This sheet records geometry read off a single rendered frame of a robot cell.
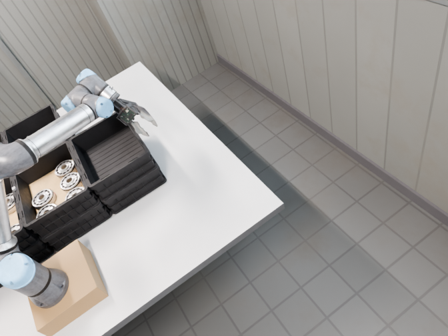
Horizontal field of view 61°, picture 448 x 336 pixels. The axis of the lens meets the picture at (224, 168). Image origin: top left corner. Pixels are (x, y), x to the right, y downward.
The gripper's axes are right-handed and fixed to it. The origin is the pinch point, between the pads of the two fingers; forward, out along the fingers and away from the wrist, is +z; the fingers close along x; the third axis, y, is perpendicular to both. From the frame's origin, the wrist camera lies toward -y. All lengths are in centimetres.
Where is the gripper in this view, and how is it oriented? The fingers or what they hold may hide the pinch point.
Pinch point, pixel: (151, 129)
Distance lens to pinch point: 167.1
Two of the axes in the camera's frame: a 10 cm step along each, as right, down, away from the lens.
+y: 0.0, 3.4, -9.4
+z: 7.5, 6.2, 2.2
